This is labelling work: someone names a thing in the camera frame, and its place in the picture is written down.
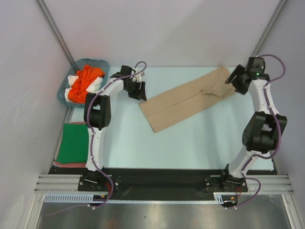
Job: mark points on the teal plastic laundry basket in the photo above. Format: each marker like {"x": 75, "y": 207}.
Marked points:
{"x": 79, "y": 65}

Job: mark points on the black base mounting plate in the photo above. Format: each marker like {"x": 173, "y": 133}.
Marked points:
{"x": 130, "y": 184}

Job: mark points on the beige t shirt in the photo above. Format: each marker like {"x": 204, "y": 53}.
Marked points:
{"x": 186, "y": 100}

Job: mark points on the orange t shirt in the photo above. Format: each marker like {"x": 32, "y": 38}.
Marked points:
{"x": 87, "y": 80}

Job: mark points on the aluminium frame rail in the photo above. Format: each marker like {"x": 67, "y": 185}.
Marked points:
{"x": 270, "y": 184}

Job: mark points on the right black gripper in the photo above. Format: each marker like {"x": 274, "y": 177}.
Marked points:
{"x": 238, "y": 71}

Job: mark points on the left white cable duct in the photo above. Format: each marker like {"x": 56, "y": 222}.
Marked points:
{"x": 75, "y": 198}

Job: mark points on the white cable duct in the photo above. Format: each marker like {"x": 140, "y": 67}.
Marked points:
{"x": 227, "y": 197}
{"x": 75, "y": 198}

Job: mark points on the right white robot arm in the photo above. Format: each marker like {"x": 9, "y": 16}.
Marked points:
{"x": 262, "y": 135}

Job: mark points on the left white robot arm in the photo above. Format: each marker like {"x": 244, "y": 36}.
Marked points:
{"x": 97, "y": 116}

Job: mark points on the right white cable duct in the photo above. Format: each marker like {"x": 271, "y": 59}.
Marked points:
{"x": 227, "y": 197}

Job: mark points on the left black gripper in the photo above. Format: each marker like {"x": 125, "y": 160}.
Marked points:
{"x": 139, "y": 94}

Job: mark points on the green folded t shirt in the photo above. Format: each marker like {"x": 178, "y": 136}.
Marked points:
{"x": 72, "y": 143}

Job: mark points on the white t shirt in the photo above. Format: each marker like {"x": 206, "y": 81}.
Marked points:
{"x": 78, "y": 89}

